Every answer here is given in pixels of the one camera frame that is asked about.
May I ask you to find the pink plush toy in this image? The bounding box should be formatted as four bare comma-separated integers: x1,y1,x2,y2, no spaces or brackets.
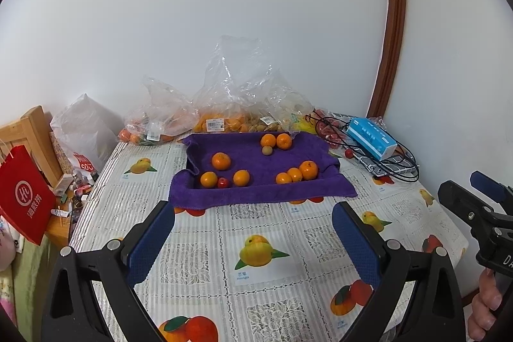
0,216,17,271

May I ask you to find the black wire basket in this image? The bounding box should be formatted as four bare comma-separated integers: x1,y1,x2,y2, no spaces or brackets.
308,112,421,182

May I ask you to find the pink printed cloth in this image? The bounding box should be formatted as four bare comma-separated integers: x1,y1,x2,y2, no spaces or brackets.
0,270,19,327

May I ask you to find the wooden chair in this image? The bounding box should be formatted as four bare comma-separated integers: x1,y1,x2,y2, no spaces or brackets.
0,105,65,190

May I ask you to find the white plastic bag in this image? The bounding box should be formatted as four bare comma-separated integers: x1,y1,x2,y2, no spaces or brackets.
50,94,125,174

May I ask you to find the clear bag of longans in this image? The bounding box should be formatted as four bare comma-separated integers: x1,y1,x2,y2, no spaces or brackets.
244,78,305,134

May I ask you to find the clear bag of mandarins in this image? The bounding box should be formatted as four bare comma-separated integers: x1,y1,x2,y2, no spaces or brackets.
119,75,200,146

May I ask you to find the black tray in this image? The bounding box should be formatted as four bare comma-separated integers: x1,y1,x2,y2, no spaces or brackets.
187,160,202,189

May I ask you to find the checkered cloth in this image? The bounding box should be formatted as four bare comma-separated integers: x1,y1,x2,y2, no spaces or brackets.
355,150,407,178

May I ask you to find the purple towel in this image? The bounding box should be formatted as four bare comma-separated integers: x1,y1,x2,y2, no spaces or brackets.
167,131,358,211

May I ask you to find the fruit printed tablecloth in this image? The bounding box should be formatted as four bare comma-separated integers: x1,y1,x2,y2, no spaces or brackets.
68,113,469,342

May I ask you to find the clear bag of yellow fruit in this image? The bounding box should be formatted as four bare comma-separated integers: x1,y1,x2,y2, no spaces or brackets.
289,102,321,134

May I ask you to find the green bedsheet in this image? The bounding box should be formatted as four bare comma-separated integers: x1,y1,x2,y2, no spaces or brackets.
12,238,69,335

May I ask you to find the pile of cherry tomatoes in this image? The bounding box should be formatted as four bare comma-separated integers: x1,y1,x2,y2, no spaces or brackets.
315,110,345,148

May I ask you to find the clear bag of kumquats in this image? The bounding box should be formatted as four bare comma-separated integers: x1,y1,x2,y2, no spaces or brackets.
192,35,277,134

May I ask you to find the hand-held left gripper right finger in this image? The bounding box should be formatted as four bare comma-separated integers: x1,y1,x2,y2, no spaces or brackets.
332,201,467,342

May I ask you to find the red and white packet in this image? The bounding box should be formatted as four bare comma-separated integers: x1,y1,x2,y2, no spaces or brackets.
74,153,99,176

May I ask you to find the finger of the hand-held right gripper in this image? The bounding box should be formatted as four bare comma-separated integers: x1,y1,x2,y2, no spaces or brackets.
438,180,495,230
470,171,513,214

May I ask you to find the blue tissue box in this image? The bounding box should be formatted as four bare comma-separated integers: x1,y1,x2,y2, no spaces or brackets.
347,118,398,161

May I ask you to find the wooden nightstand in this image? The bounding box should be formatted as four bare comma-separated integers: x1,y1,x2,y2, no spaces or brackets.
44,214,73,246

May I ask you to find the red paper bag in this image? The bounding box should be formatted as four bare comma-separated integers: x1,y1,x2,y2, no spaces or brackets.
0,145,57,246

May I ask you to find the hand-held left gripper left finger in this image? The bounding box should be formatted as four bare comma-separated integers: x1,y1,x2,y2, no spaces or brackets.
41,200,176,342

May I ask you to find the person's right hand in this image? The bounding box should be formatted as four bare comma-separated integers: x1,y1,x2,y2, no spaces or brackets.
467,269,506,342

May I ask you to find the brown wooden door frame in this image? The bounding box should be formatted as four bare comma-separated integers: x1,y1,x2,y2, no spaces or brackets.
366,0,407,118

